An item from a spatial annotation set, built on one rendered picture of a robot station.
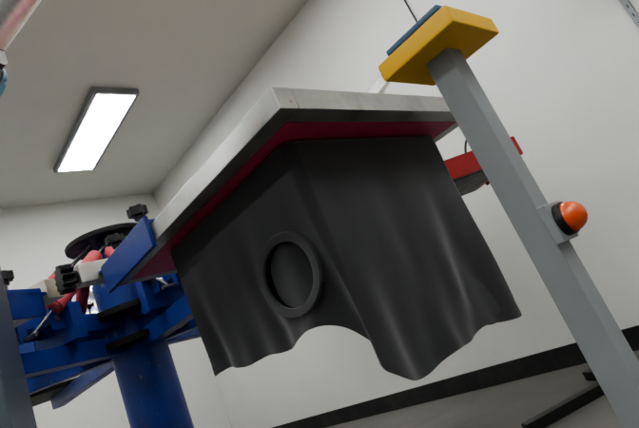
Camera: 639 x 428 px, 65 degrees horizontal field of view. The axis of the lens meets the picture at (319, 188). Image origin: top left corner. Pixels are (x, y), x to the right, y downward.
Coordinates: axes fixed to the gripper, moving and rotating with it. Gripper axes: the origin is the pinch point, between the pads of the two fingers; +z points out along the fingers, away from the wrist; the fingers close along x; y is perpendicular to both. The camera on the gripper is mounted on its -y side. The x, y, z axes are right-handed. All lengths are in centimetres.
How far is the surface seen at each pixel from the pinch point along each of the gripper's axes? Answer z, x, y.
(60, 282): 8, -29, -99
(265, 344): 42, -10, -54
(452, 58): 18.1, -1.7, 2.6
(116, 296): 2, 2, -154
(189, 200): 13, -19, -47
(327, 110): 13.7, -7.5, -16.9
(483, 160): 32.5, -1.9, -0.5
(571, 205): 42.7, -0.7, 6.1
